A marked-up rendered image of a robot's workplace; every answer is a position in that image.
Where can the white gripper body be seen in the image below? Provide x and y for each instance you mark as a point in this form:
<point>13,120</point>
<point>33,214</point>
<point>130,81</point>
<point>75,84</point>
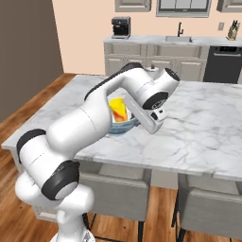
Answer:
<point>142,115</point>

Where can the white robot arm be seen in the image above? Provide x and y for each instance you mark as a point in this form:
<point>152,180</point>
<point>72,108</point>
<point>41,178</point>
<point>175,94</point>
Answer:
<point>72,132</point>

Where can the blue grey bowl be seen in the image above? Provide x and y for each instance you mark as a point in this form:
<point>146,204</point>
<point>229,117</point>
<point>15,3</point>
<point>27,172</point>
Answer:
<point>122,127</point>

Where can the yellow orange cup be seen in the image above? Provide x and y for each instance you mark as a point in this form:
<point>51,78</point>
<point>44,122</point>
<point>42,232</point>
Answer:
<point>117,107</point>

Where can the marble top dining table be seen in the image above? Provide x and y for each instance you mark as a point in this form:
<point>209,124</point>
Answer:
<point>201,126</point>

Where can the grey base cupboard run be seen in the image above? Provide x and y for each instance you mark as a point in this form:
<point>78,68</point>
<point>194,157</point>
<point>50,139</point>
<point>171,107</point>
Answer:
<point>132,58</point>

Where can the grey upholstered stool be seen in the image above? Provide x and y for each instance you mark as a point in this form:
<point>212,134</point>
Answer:
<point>116,193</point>
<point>209,211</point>

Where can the black coffee machine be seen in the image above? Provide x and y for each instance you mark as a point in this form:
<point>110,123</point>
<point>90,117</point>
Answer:
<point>121,27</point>

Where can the black tap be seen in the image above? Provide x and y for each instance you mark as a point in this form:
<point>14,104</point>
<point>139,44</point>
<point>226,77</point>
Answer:
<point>180,30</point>

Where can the black dishwasher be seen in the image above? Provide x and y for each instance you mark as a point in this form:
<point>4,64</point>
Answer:
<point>223,64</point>

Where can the wooden knife block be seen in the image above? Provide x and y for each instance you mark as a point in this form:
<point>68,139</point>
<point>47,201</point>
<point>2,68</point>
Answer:
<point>232,32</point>

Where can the grey wall cupboard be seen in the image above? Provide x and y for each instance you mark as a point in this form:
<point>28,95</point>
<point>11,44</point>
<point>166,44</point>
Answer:
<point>132,4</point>
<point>230,4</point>

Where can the window with grey frame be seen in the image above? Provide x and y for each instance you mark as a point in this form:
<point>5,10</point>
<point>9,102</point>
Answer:
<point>183,7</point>

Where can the grey wall socket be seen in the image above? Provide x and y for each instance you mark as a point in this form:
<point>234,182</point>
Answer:
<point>221,26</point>

